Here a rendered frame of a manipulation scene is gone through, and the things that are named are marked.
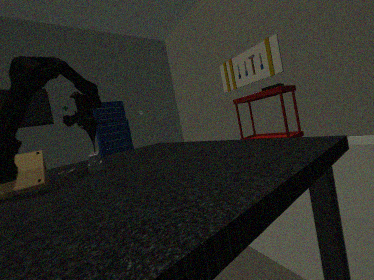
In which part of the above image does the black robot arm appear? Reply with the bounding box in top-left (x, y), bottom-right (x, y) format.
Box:
top-left (0, 56), bottom-right (101, 184)

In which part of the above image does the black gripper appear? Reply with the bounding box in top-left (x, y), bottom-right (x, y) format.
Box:
top-left (77, 106), bottom-right (98, 141)

